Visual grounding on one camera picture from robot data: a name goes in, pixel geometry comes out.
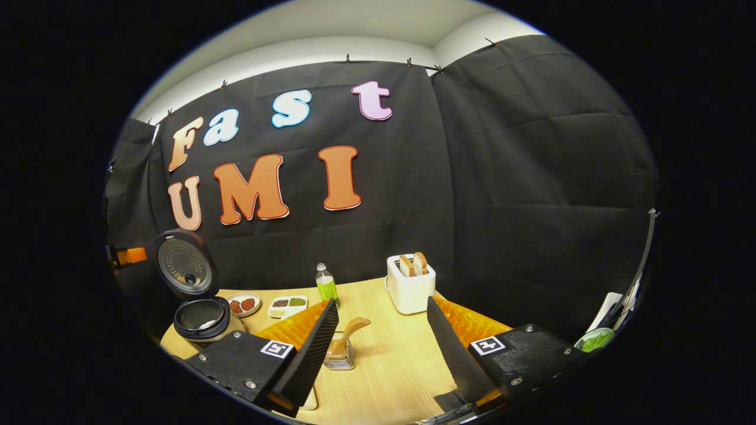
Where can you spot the toast bread slice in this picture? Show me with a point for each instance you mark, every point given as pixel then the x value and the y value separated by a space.
pixel 406 265
pixel 420 263

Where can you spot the white bowl with green leaves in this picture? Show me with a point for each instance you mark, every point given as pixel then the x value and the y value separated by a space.
pixel 595 341

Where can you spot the wooden spoon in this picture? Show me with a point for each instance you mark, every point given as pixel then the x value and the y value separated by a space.
pixel 351 327

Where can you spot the white toaster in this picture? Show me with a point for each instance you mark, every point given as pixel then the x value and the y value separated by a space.
pixel 410 295

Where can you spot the green drink bottle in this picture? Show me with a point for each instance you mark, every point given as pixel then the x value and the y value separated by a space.
pixel 326 289

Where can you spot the red-brown food piece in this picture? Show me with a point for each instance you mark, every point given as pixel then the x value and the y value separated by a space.
pixel 235 307
pixel 248 304

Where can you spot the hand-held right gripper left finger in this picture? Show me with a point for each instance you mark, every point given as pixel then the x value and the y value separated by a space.
pixel 310 360

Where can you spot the black backdrop cloth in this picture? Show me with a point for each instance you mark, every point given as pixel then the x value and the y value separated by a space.
pixel 502 177

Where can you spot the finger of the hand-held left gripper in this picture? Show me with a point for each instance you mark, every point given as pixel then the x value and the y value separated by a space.
pixel 133 255

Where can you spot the black rice cooker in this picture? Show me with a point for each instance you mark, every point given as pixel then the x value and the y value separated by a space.
pixel 183 262

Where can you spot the white divided grain tray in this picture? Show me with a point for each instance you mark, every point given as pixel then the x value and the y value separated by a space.
pixel 288 308

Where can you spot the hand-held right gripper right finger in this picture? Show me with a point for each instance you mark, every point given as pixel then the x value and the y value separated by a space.
pixel 455 360

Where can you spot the round white plate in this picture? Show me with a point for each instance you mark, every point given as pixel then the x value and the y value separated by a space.
pixel 231 297

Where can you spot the pale rounded board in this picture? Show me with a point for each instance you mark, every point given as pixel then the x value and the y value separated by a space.
pixel 309 401

